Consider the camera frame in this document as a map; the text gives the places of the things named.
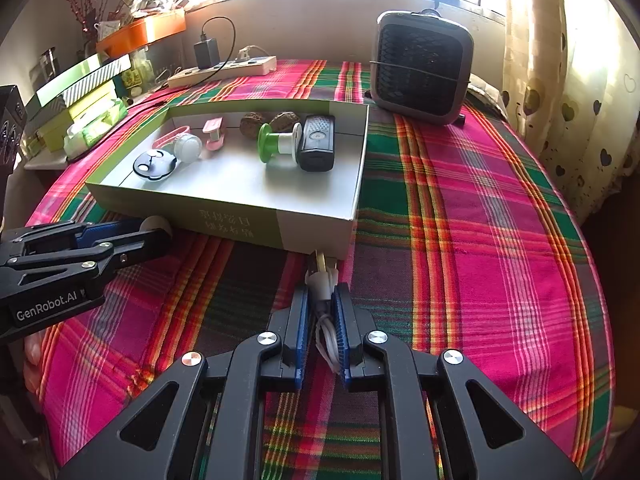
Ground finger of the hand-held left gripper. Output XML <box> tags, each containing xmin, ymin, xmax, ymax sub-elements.
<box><xmin>0</xmin><ymin>219</ymin><xmax>146</xmax><ymax>261</ymax></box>
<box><xmin>0</xmin><ymin>227</ymin><xmax>173</xmax><ymax>301</ymax></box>

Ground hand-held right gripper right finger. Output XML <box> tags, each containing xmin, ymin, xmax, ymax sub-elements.
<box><xmin>331</xmin><ymin>282</ymin><xmax>583</xmax><ymax>480</ymax></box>

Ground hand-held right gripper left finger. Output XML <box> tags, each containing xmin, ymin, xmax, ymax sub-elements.
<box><xmin>57</xmin><ymin>282</ymin><xmax>311</xmax><ymax>480</ymax></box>

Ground white dome cap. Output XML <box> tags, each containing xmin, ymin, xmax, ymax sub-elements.
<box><xmin>140</xmin><ymin>216</ymin><xmax>173</xmax><ymax>241</ymax></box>

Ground white cable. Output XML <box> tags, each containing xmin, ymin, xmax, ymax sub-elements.
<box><xmin>305</xmin><ymin>250</ymin><xmax>346</xmax><ymax>373</ymax></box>

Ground black round case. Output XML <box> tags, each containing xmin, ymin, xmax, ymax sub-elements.
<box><xmin>132</xmin><ymin>150</ymin><xmax>178</xmax><ymax>181</ymax></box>

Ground white round jar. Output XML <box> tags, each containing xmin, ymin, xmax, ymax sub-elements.
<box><xmin>172</xmin><ymin>132</ymin><xmax>203</xmax><ymax>163</ymax></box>

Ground pink and white clip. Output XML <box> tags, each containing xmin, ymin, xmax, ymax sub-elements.
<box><xmin>202</xmin><ymin>119</ymin><xmax>227</xmax><ymax>152</ymax></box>
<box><xmin>152</xmin><ymin>125</ymin><xmax>193</xmax><ymax>153</ymax></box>

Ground green and white cardboard box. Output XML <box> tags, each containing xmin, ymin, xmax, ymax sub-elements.
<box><xmin>85</xmin><ymin>100</ymin><xmax>371</xmax><ymax>263</ymax></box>

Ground green and white knob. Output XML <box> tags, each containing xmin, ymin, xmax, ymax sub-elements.
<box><xmin>257</xmin><ymin>122</ymin><xmax>303</xmax><ymax>166</ymax></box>

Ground brown carved walnut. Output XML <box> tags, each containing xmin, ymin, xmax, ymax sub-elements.
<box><xmin>270</xmin><ymin>111</ymin><xmax>301</xmax><ymax>133</ymax></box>
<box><xmin>240</xmin><ymin>112</ymin><xmax>268</xmax><ymax>138</ymax></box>

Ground black rectangular device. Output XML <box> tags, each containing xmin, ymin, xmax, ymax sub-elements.
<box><xmin>297</xmin><ymin>114</ymin><xmax>337</xmax><ymax>172</ymax></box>

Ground person's left hand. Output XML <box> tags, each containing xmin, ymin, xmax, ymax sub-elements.
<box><xmin>22</xmin><ymin>332</ymin><xmax>48</xmax><ymax>366</ymax></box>

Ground green tissue pack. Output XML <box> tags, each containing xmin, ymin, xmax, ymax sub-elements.
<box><xmin>62</xmin><ymin>97</ymin><xmax>128</xmax><ymax>158</ymax></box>

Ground yellow-green box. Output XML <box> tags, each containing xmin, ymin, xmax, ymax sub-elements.
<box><xmin>37</xmin><ymin>82</ymin><xmax>116</xmax><ymax>153</ymax></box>

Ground grey chevron box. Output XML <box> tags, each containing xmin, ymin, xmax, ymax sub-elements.
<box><xmin>25</xmin><ymin>95</ymin><xmax>66</xmax><ymax>121</ymax></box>

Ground black patterned box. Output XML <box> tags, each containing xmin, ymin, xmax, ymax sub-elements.
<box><xmin>0</xmin><ymin>85</ymin><xmax>28</xmax><ymax>168</ymax></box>

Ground green snack packet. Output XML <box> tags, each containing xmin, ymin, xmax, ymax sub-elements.
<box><xmin>121</xmin><ymin>57</ymin><xmax>151</xmax><ymax>95</ymax></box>

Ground plaid tablecloth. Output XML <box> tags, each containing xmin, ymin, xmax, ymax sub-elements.
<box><xmin>25</xmin><ymin>59</ymin><xmax>617</xmax><ymax>480</ymax></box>

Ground white power strip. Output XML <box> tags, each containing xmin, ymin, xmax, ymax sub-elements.
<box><xmin>167</xmin><ymin>56</ymin><xmax>277</xmax><ymax>88</ymax></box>

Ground black charger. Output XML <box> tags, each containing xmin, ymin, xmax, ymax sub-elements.
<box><xmin>194</xmin><ymin>37</ymin><xmax>219</xmax><ymax>70</ymax></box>

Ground orange storage box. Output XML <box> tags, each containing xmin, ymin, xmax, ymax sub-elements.
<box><xmin>96</xmin><ymin>10</ymin><xmax>187</xmax><ymax>58</ymax></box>

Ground vase with red blossom branches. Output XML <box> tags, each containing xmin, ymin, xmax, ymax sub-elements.
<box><xmin>57</xmin><ymin>0</ymin><xmax>108</xmax><ymax>36</ymax></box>

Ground clutter of paper packets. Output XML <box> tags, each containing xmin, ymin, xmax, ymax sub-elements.
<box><xmin>112</xmin><ymin>0</ymin><xmax>188</xmax><ymax>23</ymax></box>

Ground beige pouch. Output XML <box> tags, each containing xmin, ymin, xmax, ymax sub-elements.
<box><xmin>465</xmin><ymin>72</ymin><xmax>503</xmax><ymax>111</ymax></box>

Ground grey desktop heater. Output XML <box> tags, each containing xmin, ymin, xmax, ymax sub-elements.
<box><xmin>369</xmin><ymin>9</ymin><xmax>474</xmax><ymax>126</ymax></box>

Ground heart patterned curtain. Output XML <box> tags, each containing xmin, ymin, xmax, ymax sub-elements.
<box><xmin>502</xmin><ymin>0</ymin><xmax>640</xmax><ymax>221</ymax></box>

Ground picture frame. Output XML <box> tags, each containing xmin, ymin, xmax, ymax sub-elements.
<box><xmin>30</xmin><ymin>47</ymin><xmax>58</xmax><ymax>92</ymax></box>

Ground black charging cable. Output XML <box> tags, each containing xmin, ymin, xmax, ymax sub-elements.
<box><xmin>67</xmin><ymin>16</ymin><xmax>236</xmax><ymax>163</ymax></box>

